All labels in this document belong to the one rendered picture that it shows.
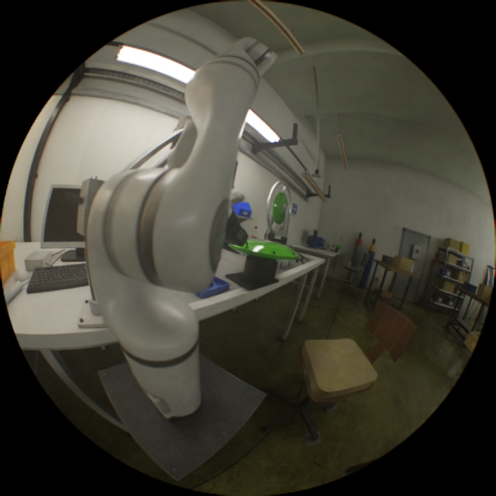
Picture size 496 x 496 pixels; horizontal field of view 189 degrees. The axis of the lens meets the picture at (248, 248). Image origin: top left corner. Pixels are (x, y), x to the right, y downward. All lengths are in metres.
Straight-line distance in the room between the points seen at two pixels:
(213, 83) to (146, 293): 0.21
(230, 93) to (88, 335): 0.43
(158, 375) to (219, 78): 0.28
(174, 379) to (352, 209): 5.32
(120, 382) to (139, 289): 0.25
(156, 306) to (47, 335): 0.32
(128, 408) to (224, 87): 0.43
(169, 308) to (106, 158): 1.23
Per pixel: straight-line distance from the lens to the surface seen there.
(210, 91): 0.16
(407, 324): 0.87
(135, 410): 0.33
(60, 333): 0.40
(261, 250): 0.52
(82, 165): 1.32
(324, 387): 0.70
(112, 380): 0.37
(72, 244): 0.83
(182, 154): 0.29
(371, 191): 5.53
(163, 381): 0.18
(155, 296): 0.16
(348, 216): 5.26
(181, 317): 0.15
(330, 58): 2.80
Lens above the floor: 1.15
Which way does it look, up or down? 9 degrees down
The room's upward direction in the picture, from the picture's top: 10 degrees clockwise
